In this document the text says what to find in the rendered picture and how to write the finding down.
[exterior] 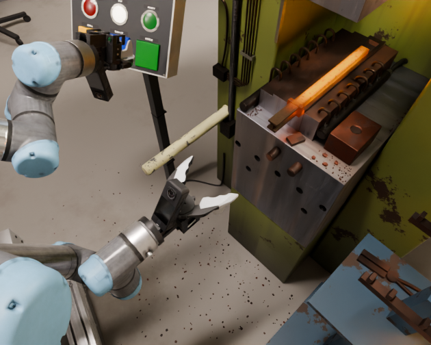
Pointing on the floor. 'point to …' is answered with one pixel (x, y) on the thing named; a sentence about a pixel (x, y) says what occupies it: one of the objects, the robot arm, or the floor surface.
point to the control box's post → (151, 82)
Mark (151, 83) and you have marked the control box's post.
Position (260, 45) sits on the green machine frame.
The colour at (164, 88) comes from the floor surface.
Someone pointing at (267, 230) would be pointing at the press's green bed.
